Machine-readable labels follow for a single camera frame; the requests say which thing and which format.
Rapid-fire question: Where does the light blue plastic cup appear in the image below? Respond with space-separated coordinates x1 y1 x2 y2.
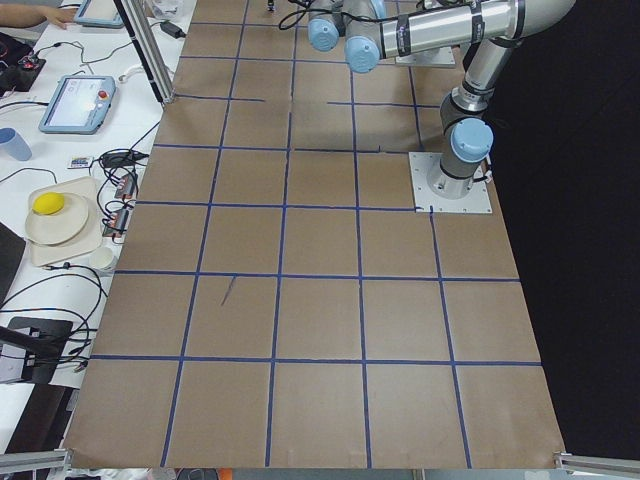
0 127 32 161

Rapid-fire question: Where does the circuit board with wires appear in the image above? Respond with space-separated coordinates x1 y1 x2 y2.
114 172 138 200

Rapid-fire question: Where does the blue teach pendant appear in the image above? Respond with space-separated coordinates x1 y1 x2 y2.
74 0 124 29
38 75 116 135

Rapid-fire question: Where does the clear plastic bag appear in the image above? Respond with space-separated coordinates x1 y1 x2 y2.
150 0 183 20

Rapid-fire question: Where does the black power adapter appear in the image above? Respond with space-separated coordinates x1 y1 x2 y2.
159 20 186 39

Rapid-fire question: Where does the black device stand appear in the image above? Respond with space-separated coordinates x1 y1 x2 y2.
1 316 73 384

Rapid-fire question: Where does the beige tray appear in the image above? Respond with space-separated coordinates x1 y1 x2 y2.
25 176 102 267

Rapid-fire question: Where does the person at desk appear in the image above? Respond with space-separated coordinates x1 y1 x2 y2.
0 3 77 29

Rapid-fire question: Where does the beige plate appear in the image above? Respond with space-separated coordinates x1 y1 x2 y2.
25 193 89 245

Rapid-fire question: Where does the small colourful card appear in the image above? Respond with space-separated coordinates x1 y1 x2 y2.
68 156 94 169

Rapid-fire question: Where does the white paper cup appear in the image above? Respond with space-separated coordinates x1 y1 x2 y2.
88 247 118 275

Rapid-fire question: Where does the aluminium frame post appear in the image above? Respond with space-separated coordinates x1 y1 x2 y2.
114 0 174 105

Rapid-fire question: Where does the yellow lemon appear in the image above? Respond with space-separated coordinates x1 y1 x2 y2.
32 192 65 216

